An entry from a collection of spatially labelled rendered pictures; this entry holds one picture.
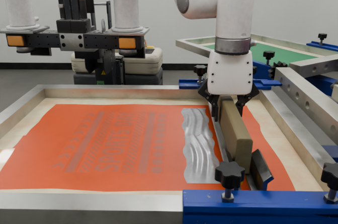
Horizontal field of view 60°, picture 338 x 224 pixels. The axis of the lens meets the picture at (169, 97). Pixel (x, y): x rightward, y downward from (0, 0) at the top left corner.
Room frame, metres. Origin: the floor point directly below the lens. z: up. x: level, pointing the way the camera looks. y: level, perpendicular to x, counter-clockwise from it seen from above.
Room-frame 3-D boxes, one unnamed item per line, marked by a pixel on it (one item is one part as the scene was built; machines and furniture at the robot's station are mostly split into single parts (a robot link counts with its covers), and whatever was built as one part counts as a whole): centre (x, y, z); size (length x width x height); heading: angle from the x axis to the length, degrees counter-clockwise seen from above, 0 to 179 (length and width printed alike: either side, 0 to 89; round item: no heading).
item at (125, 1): (1.20, 0.16, 1.21); 0.16 x 0.13 x 0.15; 174
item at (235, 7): (0.68, -0.13, 1.26); 0.15 x 0.10 x 0.11; 29
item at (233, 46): (0.64, -0.15, 1.19); 0.09 x 0.07 x 0.03; 89
